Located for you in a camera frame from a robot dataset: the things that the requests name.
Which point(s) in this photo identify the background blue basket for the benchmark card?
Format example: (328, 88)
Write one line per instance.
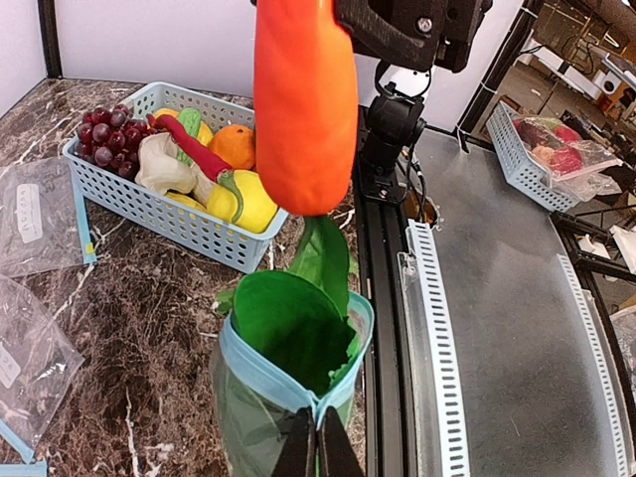
(520, 170)

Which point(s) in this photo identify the bagged food in background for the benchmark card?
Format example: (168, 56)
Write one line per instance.
(574, 165)

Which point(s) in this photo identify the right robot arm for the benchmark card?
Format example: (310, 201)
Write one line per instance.
(385, 176)

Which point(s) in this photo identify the white slotted cable duct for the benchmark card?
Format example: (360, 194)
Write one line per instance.
(439, 417)

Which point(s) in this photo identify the clear zip bag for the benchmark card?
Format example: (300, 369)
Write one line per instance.
(255, 400)
(44, 223)
(38, 363)

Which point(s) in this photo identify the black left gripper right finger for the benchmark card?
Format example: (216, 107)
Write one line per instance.
(336, 457)

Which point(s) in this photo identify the orange tangerine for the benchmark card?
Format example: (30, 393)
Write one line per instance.
(235, 144)

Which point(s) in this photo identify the black left frame post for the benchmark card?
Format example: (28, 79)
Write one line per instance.
(50, 38)

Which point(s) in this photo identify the white garlic bulb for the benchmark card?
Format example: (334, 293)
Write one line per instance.
(161, 172)

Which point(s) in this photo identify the yellow lemon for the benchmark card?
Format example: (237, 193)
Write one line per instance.
(257, 210)

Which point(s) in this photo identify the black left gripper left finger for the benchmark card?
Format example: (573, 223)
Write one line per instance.
(298, 454)

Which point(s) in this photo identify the purple grape bunch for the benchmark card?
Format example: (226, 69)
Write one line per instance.
(110, 139)

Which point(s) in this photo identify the green white bok choy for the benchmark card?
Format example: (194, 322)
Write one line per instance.
(297, 318)

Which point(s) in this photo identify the red chili pepper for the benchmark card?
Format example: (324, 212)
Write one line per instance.
(211, 164)

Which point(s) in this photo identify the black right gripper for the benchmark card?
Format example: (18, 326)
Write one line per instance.
(406, 33)

